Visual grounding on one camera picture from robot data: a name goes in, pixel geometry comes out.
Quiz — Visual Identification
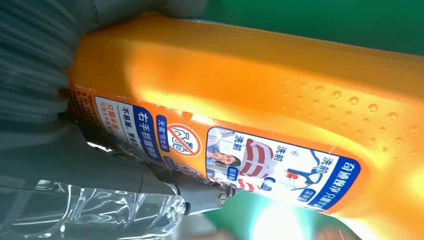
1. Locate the clear transparent plastic piece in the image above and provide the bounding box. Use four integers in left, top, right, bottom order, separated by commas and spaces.
0, 178, 187, 240

